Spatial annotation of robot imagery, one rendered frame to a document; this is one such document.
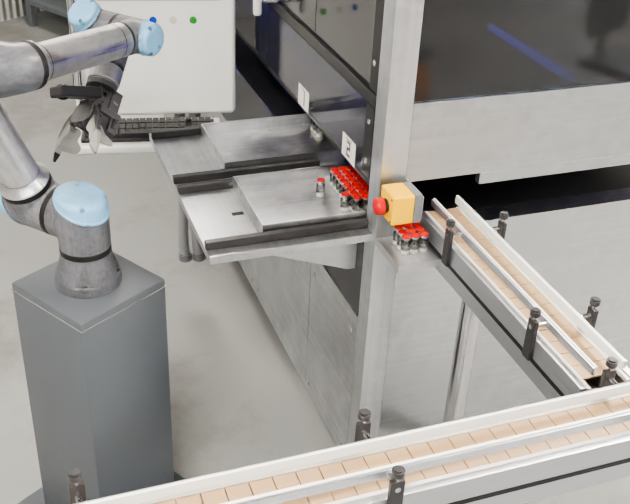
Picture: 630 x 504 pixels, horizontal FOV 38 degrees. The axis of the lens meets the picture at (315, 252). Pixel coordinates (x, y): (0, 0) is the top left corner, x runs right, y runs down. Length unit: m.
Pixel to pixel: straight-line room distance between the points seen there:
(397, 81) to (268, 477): 0.95
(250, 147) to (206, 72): 0.44
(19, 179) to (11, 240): 1.89
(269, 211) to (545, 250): 0.73
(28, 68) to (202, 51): 1.17
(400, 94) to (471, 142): 0.24
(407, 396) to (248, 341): 0.91
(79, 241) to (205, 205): 0.37
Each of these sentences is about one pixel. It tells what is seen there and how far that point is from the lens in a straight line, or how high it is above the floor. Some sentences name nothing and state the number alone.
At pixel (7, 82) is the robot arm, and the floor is 1.33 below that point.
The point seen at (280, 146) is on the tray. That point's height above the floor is 0.88.
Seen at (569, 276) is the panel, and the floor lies 0.66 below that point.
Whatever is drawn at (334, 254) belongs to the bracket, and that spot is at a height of 0.78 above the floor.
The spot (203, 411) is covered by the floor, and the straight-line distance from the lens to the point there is 3.02.
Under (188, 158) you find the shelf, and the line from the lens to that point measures 2.56.
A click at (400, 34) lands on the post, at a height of 1.37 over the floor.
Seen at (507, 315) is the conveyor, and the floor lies 0.92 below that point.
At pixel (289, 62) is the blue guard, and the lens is 2.69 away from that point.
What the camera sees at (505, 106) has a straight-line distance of 2.21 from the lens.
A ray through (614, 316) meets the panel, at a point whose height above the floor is 0.49.
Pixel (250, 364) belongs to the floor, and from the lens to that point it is 3.21.
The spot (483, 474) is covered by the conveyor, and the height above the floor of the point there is 0.93.
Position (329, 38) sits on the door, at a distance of 2.40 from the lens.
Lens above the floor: 1.99
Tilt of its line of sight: 31 degrees down
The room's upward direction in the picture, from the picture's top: 3 degrees clockwise
